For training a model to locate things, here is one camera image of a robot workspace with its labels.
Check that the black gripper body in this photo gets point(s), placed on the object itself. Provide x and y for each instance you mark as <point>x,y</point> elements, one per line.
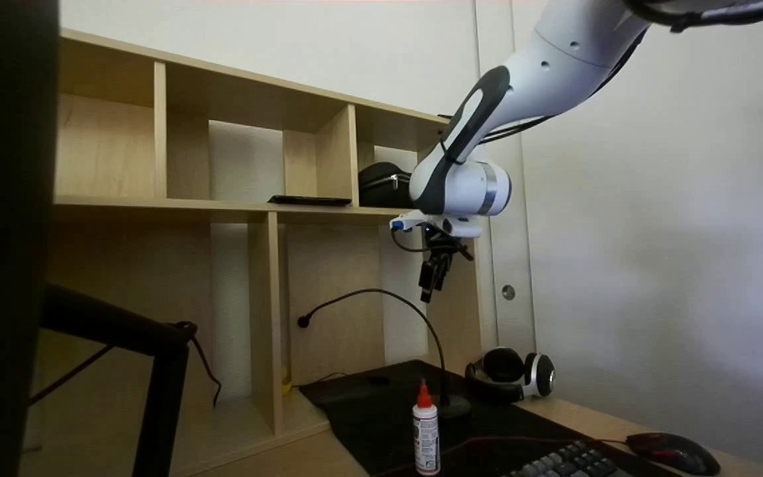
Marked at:
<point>443,246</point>

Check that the black and red mouse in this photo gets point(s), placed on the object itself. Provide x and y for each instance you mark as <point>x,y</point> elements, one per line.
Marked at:
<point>674,451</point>

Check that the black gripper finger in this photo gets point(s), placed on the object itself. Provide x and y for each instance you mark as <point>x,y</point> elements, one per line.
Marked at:
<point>442,273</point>
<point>428,280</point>

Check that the light wooden shelf unit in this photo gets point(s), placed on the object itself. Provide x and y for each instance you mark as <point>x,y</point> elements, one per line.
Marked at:
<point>162,179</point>

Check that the black monitor with stand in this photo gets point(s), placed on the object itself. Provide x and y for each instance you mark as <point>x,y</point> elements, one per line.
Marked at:
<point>28,299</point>

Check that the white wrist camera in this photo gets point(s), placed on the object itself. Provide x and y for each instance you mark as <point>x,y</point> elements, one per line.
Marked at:
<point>435,223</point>

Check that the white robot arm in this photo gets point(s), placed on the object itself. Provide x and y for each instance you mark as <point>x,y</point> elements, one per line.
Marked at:
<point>700,105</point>

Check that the black and silver headphones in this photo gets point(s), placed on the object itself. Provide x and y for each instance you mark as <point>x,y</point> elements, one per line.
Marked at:
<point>507,376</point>

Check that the black gooseneck desktop microphone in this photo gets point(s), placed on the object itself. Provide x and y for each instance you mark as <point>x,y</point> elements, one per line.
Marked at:
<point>451,404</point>

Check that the grey mechanical keyboard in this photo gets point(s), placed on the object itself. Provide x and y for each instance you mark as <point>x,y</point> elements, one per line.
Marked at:
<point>573,460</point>

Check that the white glue bottle red cap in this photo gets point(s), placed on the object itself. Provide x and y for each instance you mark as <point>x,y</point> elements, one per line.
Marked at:
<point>426,432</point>

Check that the flat black item on shelf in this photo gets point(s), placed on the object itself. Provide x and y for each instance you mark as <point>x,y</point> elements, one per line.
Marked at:
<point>285,200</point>

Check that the black desk mat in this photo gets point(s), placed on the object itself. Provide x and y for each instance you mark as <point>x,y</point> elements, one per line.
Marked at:
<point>373,417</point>

